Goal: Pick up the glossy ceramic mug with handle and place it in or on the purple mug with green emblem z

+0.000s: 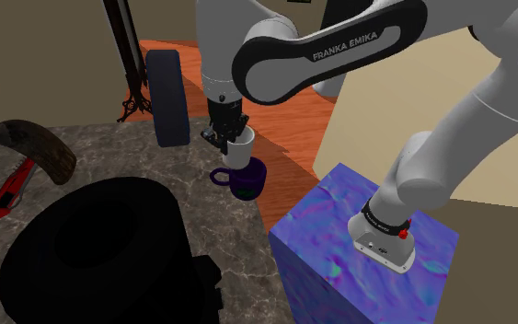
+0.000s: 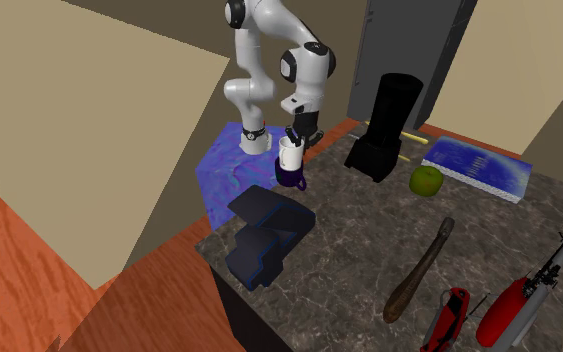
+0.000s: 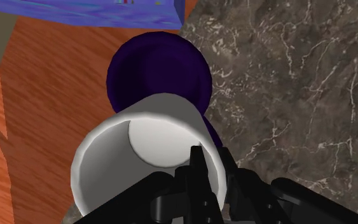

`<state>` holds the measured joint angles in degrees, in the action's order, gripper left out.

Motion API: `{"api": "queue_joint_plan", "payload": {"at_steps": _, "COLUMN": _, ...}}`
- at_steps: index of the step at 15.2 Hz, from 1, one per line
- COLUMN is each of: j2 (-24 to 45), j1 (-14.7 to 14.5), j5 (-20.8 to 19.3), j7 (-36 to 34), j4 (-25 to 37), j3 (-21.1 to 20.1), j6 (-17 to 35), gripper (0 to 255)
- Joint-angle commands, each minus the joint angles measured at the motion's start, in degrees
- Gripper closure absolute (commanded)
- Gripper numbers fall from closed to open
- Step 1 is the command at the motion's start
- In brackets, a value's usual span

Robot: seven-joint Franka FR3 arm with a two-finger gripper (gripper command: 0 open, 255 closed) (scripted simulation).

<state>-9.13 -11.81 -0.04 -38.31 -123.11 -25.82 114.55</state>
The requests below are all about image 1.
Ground red utility knife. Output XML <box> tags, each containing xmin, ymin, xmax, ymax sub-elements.
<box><xmin>0</xmin><ymin>157</ymin><xmax>38</xmax><ymax>223</ymax></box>

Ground dark ornate floor stand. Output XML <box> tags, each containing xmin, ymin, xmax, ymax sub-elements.
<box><xmin>102</xmin><ymin>0</ymin><xmax>154</xmax><ymax>123</ymax></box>

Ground dark brown curved banana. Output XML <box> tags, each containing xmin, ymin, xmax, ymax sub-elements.
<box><xmin>0</xmin><ymin>119</ymin><xmax>78</xmax><ymax>187</ymax></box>

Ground dark blue upright cushion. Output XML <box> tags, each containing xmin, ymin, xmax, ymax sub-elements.
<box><xmin>144</xmin><ymin>49</ymin><xmax>192</xmax><ymax>148</ymax></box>

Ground large black round pot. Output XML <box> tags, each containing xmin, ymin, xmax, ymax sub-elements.
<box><xmin>0</xmin><ymin>176</ymin><xmax>223</xmax><ymax>324</ymax></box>

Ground white cup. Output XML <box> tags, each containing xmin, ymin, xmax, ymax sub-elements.
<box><xmin>222</xmin><ymin>124</ymin><xmax>257</xmax><ymax>170</ymax></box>

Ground purple mug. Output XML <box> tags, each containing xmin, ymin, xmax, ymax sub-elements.
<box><xmin>209</xmin><ymin>156</ymin><xmax>268</xmax><ymax>202</ymax></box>

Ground blue purple patterned robot stand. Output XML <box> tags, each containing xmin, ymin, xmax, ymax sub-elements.
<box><xmin>268</xmin><ymin>162</ymin><xmax>461</xmax><ymax>324</ymax></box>

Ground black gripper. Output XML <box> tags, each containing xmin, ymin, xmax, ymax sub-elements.
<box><xmin>200</xmin><ymin>98</ymin><xmax>249</xmax><ymax>154</ymax></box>

